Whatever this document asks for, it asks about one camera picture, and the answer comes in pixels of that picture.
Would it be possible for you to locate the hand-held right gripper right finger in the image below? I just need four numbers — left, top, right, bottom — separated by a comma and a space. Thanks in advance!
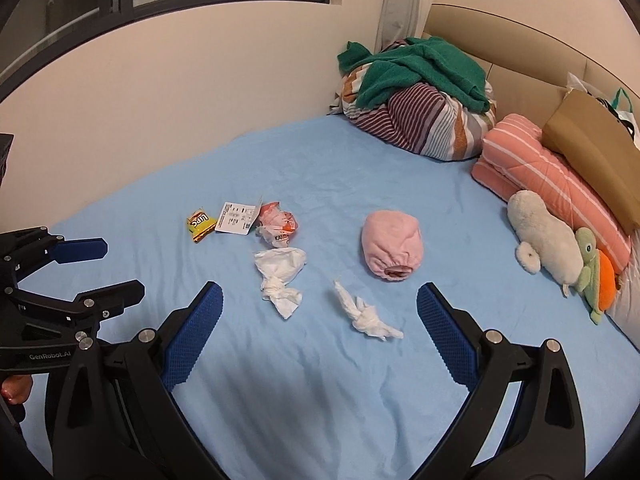
416, 281, 589, 480

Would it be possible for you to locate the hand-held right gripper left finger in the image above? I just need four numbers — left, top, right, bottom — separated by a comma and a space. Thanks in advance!
50, 281, 229, 480

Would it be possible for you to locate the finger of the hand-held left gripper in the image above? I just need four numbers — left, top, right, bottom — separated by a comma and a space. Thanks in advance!
0, 227, 108, 286
10, 281, 146, 342

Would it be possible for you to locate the knotted white tissue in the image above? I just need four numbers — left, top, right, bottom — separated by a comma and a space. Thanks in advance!
333, 280, 404, 342
254, 247, 307, 320

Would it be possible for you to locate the yellow snack packet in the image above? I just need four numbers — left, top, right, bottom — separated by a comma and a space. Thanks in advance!
186, 207, 218, 244

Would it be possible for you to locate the pink cloth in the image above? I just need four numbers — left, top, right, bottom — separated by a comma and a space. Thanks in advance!
361, 210, 426, 285

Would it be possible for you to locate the large white paper tag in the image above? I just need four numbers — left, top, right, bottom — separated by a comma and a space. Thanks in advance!
214, 201, 260, 236

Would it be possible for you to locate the pink white wrapper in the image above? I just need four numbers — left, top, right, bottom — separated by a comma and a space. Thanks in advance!
256, 201, 301, 249

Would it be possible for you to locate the person's left hand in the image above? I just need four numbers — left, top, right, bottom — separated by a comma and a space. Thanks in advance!
0, 374, 35, 406

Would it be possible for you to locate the white plush toy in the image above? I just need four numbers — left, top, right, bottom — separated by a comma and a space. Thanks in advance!
506, 190, 586, 297

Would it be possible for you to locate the green turtle plush toy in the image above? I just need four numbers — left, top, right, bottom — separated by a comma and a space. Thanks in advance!
572, 227, 618, 326

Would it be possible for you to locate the pink striped pillow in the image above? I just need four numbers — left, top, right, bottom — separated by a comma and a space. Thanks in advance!
471, 113, 633, 276

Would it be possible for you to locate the blue bed sheet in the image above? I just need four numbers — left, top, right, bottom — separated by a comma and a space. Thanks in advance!
0, 112, 640, 480

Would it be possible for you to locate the striped blanket bundle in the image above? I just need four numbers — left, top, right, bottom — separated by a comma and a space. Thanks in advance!
330, 37, 498, 162

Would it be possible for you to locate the brown paper bag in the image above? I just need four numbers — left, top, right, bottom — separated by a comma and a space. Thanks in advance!
541, 89, 640, 235

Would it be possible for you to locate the green towel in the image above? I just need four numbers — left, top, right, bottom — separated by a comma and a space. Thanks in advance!
336, 36, 493, 113

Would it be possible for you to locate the white plastic bag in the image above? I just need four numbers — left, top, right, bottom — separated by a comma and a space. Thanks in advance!
565, 72, 640, 151

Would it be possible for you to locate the beige headboard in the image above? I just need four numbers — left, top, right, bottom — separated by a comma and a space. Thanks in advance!
422, 4, 640, 126

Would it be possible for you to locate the grey curtain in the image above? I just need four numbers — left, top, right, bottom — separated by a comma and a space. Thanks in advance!
375, 0, 441, 56

